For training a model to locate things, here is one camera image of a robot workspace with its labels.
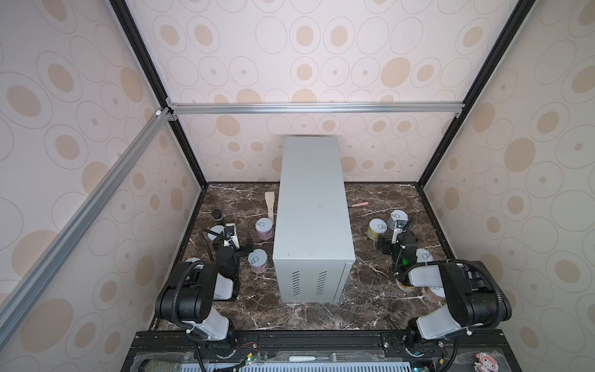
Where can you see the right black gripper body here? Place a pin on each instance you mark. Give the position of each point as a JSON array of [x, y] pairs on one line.
[[392, 249]]

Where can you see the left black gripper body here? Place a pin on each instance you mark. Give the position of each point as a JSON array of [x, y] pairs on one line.
[[236, 255]]

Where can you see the pink can front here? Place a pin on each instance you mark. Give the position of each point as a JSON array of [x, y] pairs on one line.
[[258, 261]]

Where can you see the pink can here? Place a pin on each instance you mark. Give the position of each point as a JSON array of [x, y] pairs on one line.
[[258, 261], [265, 228]]

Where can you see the yellow can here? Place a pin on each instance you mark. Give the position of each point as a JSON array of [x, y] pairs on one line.
[[376, 228], [404, 288]]

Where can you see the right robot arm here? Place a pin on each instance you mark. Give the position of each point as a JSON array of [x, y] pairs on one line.
[[474, 300]]

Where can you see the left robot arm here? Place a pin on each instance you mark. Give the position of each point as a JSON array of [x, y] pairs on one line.
[[187, 297]]

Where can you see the grey green can right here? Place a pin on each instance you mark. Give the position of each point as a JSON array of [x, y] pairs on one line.
[[424, 256]]

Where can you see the green can upper left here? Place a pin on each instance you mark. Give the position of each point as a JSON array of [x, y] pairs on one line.
[[216, 233]]

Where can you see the white can right rear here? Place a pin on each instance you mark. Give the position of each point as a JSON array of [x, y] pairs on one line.
[[396, 215]]

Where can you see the small dark jar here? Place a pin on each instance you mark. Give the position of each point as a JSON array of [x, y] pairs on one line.
[[217, 215]]

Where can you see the brown can right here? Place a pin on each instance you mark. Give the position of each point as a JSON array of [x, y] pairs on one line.
[[433, 294]]

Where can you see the pink can rear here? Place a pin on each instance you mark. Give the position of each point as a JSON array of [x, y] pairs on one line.
[[265, 228]]

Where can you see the wooden spatula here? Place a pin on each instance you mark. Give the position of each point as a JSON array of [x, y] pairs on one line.
[[270, 202]]

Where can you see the grey metal cabinet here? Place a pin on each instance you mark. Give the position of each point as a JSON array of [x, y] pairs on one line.
[[313, 242]]

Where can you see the pink toy figure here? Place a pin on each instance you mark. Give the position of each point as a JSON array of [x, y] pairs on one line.
[[486, 363]]

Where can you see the horizontal aluminium bar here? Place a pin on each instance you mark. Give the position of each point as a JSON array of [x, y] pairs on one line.
[[309, 108]]

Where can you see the diagonal aluminium bar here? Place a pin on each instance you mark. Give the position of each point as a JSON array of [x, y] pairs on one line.
[[45, 269]]

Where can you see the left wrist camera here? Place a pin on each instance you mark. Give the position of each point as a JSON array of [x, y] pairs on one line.
[[230, 236]]

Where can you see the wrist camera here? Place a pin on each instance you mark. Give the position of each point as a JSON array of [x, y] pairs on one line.
[[399, 230], [230, 236]]

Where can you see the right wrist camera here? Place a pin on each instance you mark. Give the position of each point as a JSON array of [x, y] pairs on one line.
[[399, 230]]

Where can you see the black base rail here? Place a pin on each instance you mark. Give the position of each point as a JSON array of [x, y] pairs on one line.
[[364, 350]]

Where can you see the white handled fork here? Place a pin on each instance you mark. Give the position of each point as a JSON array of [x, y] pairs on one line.
[[332, 358]]

